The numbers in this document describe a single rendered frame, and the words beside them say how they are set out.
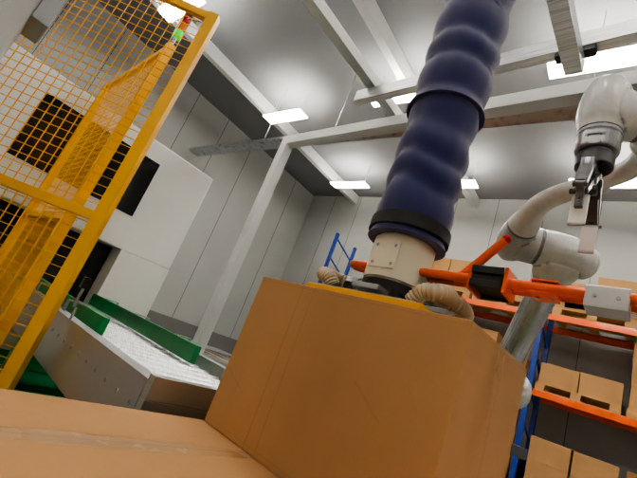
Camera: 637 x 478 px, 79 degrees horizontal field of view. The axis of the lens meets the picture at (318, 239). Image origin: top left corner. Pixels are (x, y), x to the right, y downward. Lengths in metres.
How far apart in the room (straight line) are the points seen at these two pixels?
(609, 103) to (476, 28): 0.49
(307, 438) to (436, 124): 0.86
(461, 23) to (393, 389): 1.11
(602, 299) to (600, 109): 0.44
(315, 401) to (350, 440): 0.11
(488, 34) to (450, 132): 0.38
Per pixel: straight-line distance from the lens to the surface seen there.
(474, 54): 1.35
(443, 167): 1.11
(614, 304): 0.90
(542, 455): 8.18
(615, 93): 1.14
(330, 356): 0.87
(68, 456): 0.71
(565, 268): 1.53
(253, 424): 0.99
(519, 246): 1.48
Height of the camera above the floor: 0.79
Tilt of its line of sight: 16 degrees up
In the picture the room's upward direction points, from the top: 21 degrees clockwise
